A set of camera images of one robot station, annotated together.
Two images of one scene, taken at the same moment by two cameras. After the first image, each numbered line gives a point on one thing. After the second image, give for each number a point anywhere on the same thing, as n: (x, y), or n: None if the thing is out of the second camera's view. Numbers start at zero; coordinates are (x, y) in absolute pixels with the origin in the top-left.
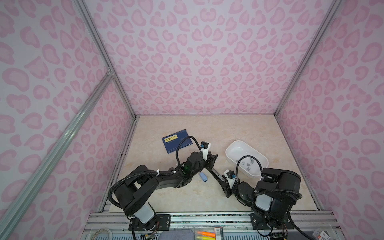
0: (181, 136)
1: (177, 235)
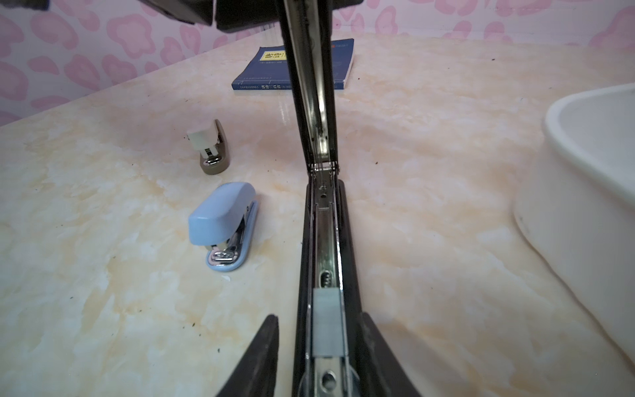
0: (267, 67)
1: None
